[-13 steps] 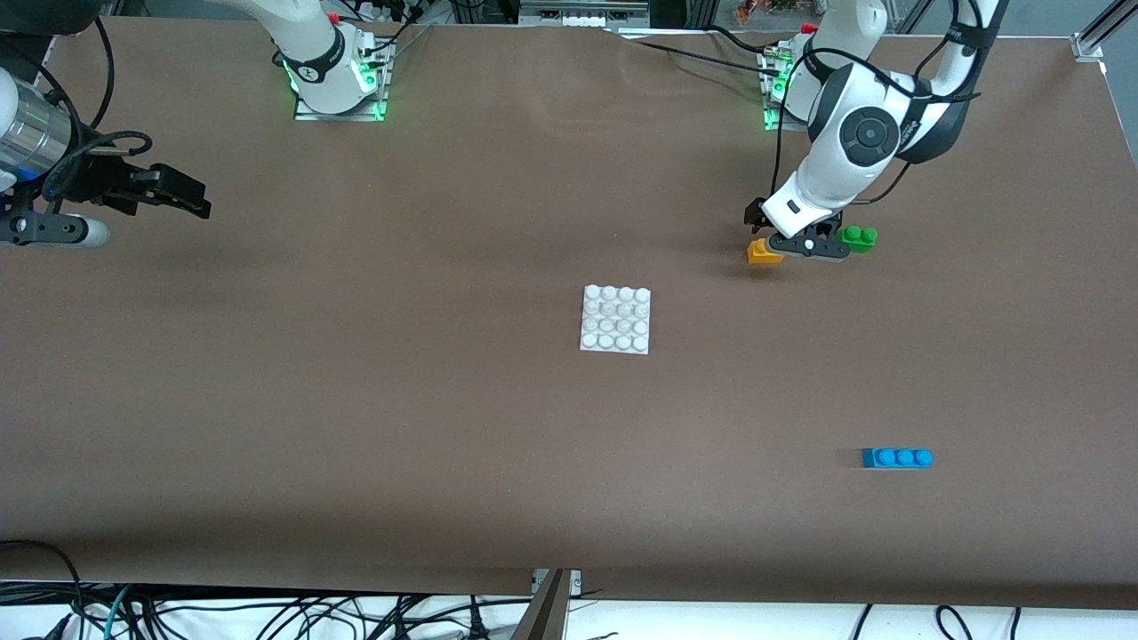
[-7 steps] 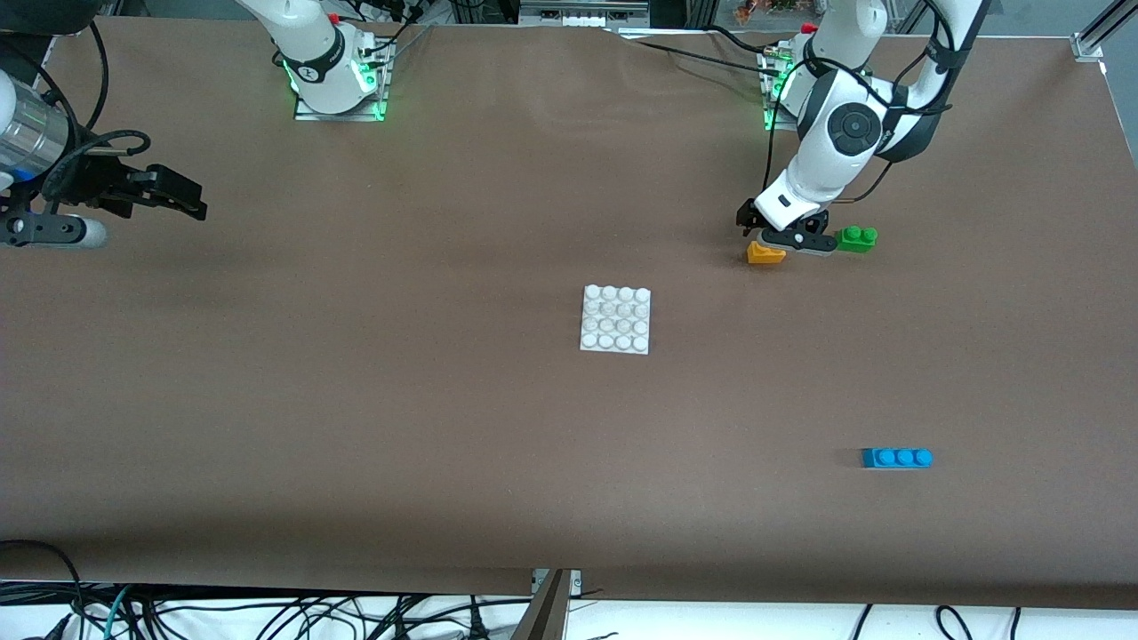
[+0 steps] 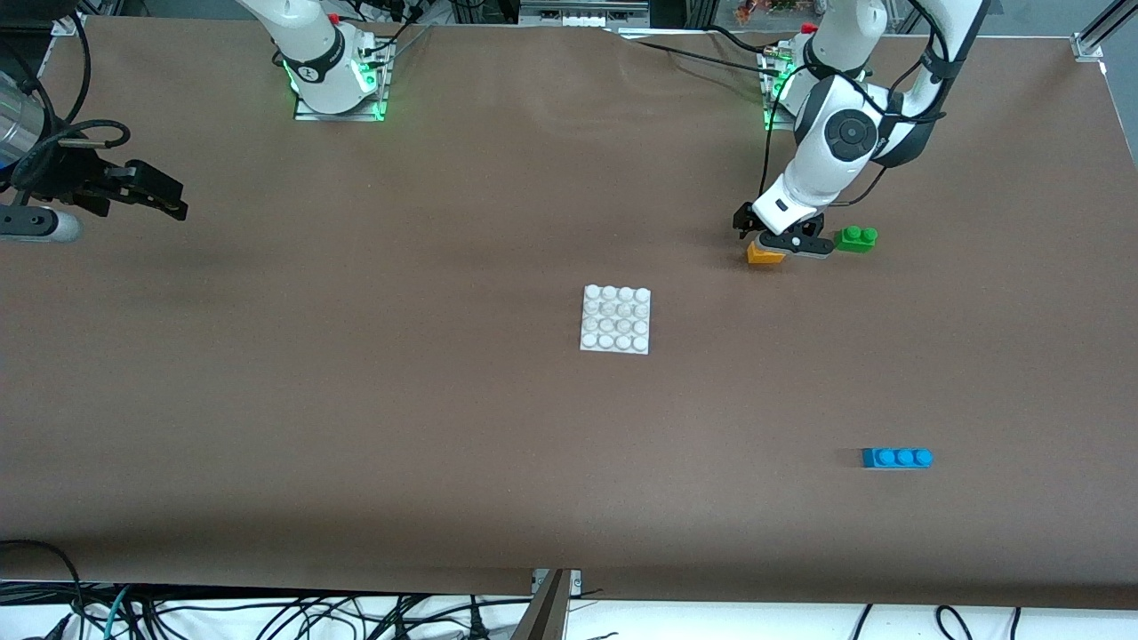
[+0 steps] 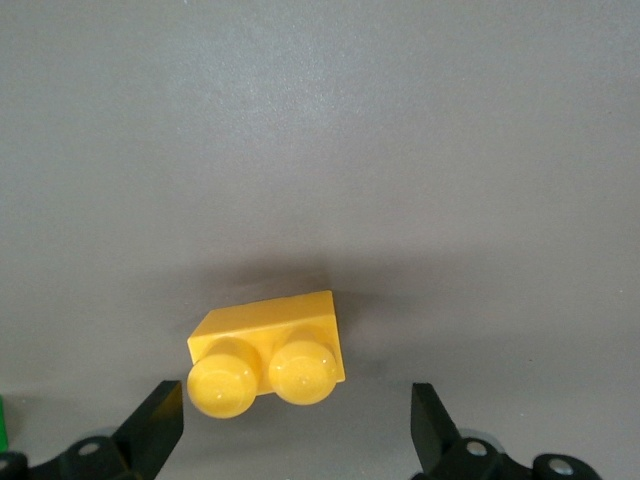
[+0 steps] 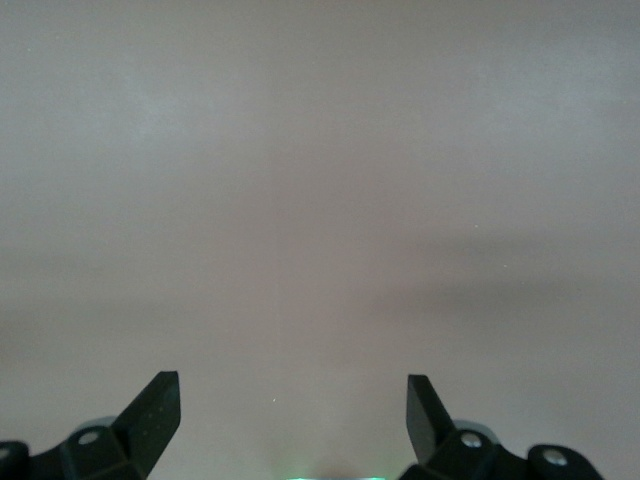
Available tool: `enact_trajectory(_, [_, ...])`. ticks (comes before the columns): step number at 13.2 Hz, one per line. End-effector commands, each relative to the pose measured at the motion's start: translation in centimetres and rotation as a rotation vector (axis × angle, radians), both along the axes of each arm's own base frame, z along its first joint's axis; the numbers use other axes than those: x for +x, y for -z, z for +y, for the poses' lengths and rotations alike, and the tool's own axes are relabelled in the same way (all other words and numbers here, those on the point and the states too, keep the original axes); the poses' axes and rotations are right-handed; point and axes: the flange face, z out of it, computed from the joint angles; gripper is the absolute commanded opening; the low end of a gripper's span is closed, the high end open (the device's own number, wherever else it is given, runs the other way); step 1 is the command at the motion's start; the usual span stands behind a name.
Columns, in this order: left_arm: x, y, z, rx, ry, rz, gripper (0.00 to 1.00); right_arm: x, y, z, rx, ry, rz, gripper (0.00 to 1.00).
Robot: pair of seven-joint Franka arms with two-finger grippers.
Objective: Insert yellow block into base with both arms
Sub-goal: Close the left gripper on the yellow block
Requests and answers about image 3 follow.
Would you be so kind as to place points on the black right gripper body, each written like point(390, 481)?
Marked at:
point(73, 176)

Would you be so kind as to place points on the yellow two-stud toy block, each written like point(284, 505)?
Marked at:
point(765, 256)

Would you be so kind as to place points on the white studded base plate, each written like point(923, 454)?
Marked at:
point(615, 320)

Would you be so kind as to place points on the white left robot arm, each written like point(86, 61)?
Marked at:
point(845, 133)

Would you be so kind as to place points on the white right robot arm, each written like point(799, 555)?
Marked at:
point(311, 44)

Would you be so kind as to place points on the green two-stud toy block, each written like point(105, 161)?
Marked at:
point(855, 240)

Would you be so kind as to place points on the blue three-stud toy block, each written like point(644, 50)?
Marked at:
point(896, 459)

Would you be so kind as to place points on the brown table cover mat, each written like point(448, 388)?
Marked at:
point(569, 427)

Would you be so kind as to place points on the aluminium background frame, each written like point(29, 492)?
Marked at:
point(578, 13)

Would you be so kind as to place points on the aluminium corner frame profile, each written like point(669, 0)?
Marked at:
point(1089, 44)

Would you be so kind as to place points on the silver metal bracket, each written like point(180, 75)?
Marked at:
point(576, 580)

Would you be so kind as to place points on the dark metal stand post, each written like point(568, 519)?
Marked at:
point(544, 613)

